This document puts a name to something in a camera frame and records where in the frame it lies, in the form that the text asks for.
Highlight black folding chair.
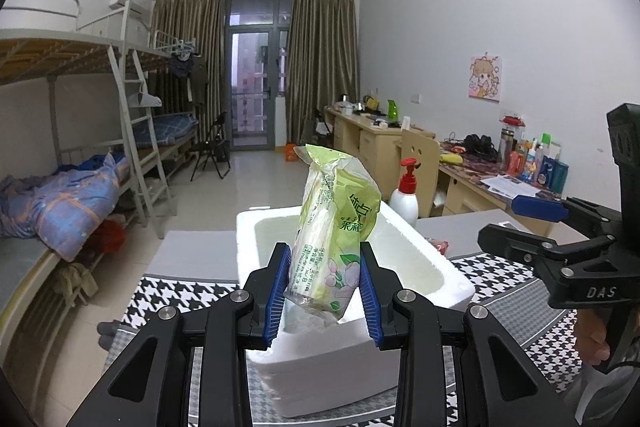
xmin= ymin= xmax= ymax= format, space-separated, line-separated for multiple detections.
xmin=189 ymin=112 xmax=231 ymax=181

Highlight brown curtain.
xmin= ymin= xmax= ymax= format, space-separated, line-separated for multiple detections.
xmin=152 ymin=0 xmax=226 ymax=141
xmin=285 ymin=0 xmax=360 ymax=144

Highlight houndstooth table cloth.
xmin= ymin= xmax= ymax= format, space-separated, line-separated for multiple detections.
xmin=106 ymin=254 xmax=580 ymax=426

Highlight white red pump bottle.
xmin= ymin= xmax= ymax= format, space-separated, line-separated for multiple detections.
xmin=388 ymin=157 xmax=419 ymax=227

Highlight printed paper sheets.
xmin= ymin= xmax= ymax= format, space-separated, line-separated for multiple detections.
xmin=480 ymin=176 xmax=540 ymax=199

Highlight blue plaid quilt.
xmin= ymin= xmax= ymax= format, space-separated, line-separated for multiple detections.
xmin=1 ymin=154 xmax=120 ymax=262

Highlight white air conditioner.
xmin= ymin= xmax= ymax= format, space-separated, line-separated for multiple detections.
xmin=108 ymin=0 xmax=150 ymax=18

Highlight green pitcher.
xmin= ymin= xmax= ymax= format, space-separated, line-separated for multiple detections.
xmin=387 ymin=98 xmax=398 ymax=120

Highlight red snack packet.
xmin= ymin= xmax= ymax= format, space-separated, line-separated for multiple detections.
xmin=426 ymin=237 xmax=449 ymax=256

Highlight white metal bunk bed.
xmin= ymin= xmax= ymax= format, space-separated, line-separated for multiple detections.
xmin=0 ymin=0 xmax=202 ymax=358

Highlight wooden desk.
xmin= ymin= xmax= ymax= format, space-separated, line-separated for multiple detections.
xmin=324 ymin=103 xmax=572 ymax=238

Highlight glass balcony door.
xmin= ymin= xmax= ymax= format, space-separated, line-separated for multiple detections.
xmin=226 ymin=0 xmax=292 ymax=150

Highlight green tissue pack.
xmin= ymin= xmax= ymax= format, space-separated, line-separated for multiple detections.
xmin=285 ymin=144 xmax=382 ymax=322

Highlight person's right hand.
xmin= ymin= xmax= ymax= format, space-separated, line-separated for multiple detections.
xmin=574 ymin=309 xmax=611 ymax=366

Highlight wooden smiley chair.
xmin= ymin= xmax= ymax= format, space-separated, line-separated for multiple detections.
xmin=401 ymin=129 xmax=440 ymax=218

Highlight left brown curtain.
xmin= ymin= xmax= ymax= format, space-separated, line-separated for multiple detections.
xmin=152 ymin=0 xmax=226 ymax=141

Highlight right brown curtain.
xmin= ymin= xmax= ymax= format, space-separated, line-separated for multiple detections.
xmin=285 ymin=0 xmax=360 ymax=144

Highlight orange bag on floor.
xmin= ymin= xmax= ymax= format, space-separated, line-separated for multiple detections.
xmin=284 ymin=143 xmax=298 ymax=162

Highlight anime girl poster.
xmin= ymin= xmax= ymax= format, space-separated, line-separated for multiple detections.
xmin=468 ymin=53 xmax=502 ymax=102

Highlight white foam box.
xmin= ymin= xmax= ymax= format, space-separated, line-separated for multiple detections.
xmin=247 ymin=205 xmax=475 ymax=425

